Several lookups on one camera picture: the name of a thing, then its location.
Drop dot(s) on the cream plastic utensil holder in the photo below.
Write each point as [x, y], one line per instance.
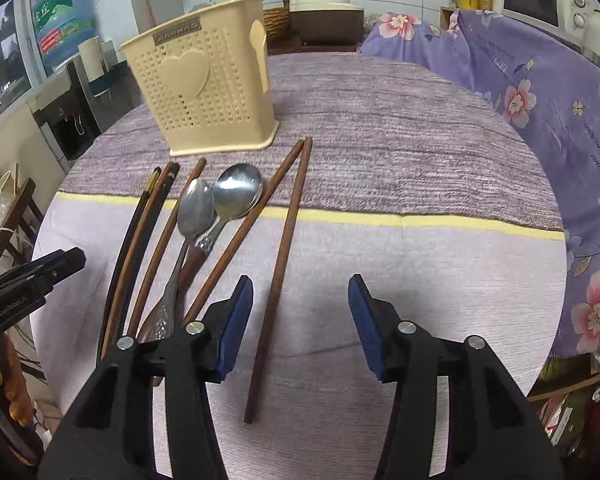
[200, 110]

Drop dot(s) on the paper cup tube holder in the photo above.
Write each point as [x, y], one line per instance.
[92, 60]

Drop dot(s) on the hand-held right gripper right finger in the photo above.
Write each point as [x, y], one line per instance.
[365, 330]

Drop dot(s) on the brown wooden chopstick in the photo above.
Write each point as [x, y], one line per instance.
[142, 245]
[280, 280]
[250, 215]
[167, 240]

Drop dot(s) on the dark wall poster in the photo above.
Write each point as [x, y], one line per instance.
[2, 60]

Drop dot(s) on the dark wooden washstand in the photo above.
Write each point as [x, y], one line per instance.
[310, 49]

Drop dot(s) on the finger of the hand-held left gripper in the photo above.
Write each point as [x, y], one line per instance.
[60, 265]

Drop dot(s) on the small wooden box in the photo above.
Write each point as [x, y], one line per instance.
[447, 20]

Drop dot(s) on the grey water dispenser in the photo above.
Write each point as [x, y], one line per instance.
[65, 120]

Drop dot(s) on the all-metal spoon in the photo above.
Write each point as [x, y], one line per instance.
[196, 210]

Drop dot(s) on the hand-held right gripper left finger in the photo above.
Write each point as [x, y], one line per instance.
[235, 330]

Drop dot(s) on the woven pattern wash basin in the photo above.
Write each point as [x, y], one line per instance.
[277, 22]

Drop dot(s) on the person's left hand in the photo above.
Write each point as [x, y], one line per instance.
[15, 385]

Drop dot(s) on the brown wooden chair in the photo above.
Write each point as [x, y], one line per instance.
[22, 210]

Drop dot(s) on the brown and white rice cooker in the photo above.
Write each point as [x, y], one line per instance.
[325, 20]

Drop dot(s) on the blue water bottle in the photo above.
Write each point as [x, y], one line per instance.
[62, 20]

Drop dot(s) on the purple floral cloth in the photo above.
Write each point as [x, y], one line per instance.
[530, 110]

